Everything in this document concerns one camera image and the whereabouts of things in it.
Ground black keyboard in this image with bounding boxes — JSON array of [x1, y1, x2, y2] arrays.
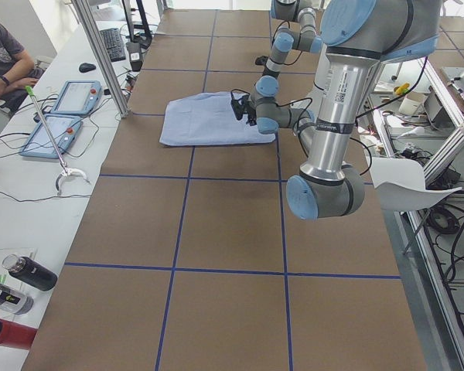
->
[[100, 28, 126, 62]]

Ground black power adapter box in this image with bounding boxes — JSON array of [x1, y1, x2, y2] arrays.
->
[[125, 42, 143, 72]]

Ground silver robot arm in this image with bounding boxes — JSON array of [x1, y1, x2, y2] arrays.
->
[[262, 0, 322, 78], [231, 1, 442, 220]]

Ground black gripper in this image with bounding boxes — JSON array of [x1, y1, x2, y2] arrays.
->
[[244, 101, 257, 126]]

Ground black computer mouse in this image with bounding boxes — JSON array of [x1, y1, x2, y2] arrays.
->
[[78, 63, 97, 73]]

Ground seated person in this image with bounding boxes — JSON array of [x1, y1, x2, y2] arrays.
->
[[0, 23, 43, 114]]

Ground reacher grabber stick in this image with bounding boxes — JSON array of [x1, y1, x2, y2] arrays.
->
[[26, 85, 90, 196]]

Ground upper blue teach pendant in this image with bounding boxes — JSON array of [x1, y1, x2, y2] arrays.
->
[[50, 80, 103, 117]]

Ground black water bottle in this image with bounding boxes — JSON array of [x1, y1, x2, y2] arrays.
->
[[2, 254, 58, 291]]

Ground lower blue teach pendant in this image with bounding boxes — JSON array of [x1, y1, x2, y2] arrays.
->
[[18, 113, 84, 160]]

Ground blue teach pendant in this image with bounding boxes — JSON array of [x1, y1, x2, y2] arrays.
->
[[50, 80, 103, 117], [18, 113, 84, 160]]

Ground white plastic chair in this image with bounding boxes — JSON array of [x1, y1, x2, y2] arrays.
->
[[370, 157, 462, 212]]

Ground grey black bottle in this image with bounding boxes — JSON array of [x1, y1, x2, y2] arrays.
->
[[0, 284, 34, 315]]

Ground red cylinder bottle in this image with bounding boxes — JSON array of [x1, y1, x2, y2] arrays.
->
[[0, 318, 37, 350]]

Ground light blue striped shirt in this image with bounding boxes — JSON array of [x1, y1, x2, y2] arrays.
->
[[159, 91, 275, 147]]

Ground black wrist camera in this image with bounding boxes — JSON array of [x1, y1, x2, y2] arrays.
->
[[254, 56, 268, 66], [230, 95, 249, 121]]

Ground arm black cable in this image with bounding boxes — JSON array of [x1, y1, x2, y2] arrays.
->
[[230, 88, 374, 177]]

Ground aluminium frame post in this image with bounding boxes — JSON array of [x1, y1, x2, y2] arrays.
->
[[71, 0, 129, 118]]

